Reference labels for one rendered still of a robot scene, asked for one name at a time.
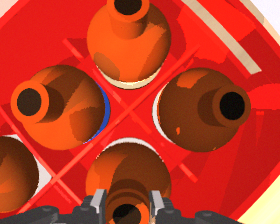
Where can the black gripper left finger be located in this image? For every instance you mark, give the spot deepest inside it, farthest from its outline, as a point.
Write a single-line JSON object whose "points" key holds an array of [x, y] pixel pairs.
{"points": [[89, 212]]}

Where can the red bottle crate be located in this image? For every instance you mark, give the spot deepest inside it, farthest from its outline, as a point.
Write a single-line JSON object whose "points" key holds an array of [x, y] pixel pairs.
{"points": [[35, 34]]}

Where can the brown bottle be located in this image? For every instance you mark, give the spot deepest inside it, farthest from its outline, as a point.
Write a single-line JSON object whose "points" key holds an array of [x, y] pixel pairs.
{"points": [[197, 111], [128, 168]]}

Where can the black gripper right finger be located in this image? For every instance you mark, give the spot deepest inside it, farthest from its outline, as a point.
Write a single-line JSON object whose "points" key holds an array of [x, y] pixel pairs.
{"points": [[158, 214]]}

